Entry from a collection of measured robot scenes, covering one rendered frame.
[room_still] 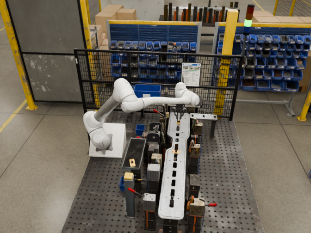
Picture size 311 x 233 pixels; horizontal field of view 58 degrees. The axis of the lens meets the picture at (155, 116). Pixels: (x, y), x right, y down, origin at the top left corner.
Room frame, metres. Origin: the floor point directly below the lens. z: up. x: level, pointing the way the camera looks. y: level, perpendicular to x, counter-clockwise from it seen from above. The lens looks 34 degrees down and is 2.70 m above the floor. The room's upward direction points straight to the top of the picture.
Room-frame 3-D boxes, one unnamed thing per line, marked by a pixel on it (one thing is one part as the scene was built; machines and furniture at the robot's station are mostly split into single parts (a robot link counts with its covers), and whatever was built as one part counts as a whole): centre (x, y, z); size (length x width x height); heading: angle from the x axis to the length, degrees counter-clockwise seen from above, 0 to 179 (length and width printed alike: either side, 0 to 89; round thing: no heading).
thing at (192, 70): (2.95, -0.40, 1.30); 0.23 x 0.02 x 0.31; 83
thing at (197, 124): (2.33, -0.44, 0.87); 0.12 x 0.09 x 0.35; 83
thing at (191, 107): (2.67, -0.40, 0.88); 0.08 x 0.08 x 0.36; 83
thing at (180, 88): (2.40, -0.25, 1.39); 0.13 x 0.11 x 0.16; 38
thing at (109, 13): (7.05, 0.89, 0.52); 1.20 x 0.80 x 1.05; 173
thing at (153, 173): (1.64, 0.02, 0.90); 0.13 x 0.10 x 0.41; 83
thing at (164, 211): (1.93, -0.19, 1.00); 1.38 x 0.22 x 0.02; 173
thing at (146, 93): (2.89, 0.09, 1.10); 0.30 x 0.17 x 0.13; 84
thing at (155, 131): (2.07, 0.00, 0.94); 0.18 x 0.13 x 0.49; 173
